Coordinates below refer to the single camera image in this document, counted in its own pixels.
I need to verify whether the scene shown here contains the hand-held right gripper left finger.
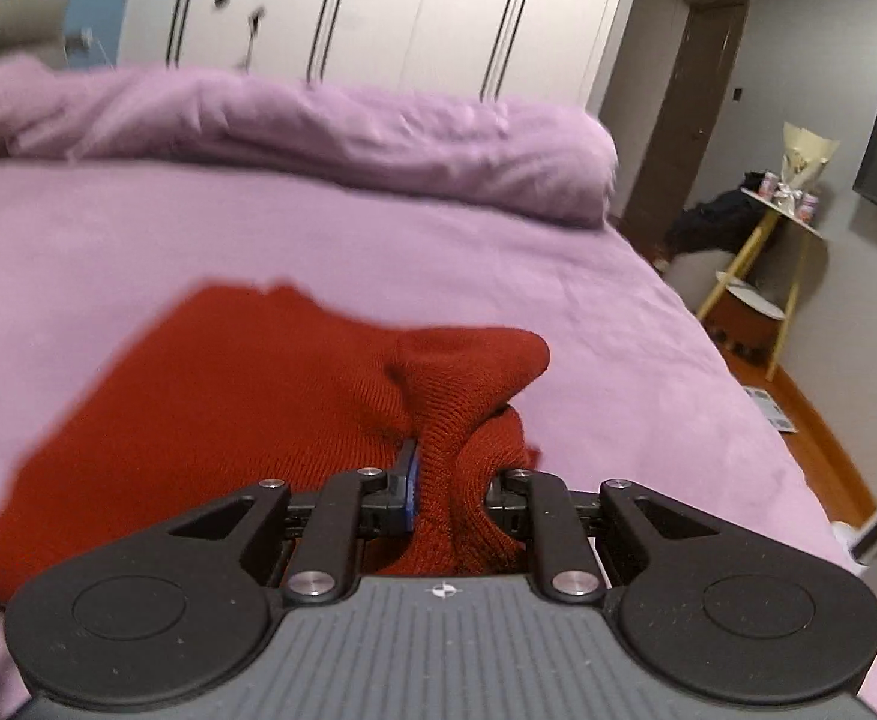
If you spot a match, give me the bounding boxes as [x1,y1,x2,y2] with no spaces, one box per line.
[168,439,420,607]

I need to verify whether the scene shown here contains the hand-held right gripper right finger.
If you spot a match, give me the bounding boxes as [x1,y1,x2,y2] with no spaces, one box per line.
[487,469,711,605]

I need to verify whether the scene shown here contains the red knit cardigan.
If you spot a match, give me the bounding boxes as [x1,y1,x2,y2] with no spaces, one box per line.
[0,281,552,605]

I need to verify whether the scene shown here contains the black clothes heap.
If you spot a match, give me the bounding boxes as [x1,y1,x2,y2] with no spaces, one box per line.
[663,174,774,260]

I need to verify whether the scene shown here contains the bed with purple sheet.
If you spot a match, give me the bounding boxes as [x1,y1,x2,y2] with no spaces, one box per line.
[0,157,877,720]

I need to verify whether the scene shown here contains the bathroom scale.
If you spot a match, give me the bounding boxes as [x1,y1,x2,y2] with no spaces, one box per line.
[742,386,801,436]

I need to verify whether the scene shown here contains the white round ottoman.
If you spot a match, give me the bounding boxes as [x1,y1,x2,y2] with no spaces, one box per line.
[663,251,732,316]

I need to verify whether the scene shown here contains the brown stool with white top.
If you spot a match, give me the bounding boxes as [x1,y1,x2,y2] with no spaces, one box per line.
[708,270,789,358]

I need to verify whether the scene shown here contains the side table with yellow legs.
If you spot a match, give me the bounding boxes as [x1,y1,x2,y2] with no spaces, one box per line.
[697,187,831,383]

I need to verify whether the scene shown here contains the purple duvet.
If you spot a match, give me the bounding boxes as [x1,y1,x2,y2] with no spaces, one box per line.
[0,56,621,227]

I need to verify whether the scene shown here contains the dark brown door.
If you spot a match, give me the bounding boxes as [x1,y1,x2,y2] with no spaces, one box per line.
[622,4,749,250]

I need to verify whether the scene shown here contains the cream wrapped bouquet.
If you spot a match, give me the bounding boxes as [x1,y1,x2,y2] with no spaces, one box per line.
[776,120,837,215]

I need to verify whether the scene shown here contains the white wardrobe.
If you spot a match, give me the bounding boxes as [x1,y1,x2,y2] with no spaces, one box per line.
[118,0,651,115]

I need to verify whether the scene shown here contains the grey padded headboard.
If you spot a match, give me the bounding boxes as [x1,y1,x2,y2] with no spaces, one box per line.
[0,0,73,80]

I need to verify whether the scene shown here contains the white charger with cable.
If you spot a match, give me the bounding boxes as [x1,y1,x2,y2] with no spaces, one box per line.
[67,28,120,65]

